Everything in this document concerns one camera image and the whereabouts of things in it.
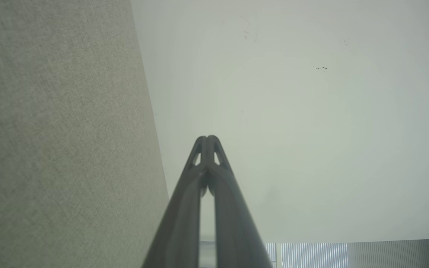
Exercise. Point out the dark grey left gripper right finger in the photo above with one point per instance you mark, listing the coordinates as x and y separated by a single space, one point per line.
233 223

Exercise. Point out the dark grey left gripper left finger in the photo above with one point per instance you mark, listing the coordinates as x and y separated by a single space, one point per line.
184 216

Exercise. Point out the white ribbed panel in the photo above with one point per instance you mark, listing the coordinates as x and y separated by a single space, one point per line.
348 255

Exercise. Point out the grey fabric sofa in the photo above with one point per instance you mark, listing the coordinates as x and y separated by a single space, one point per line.
50 130

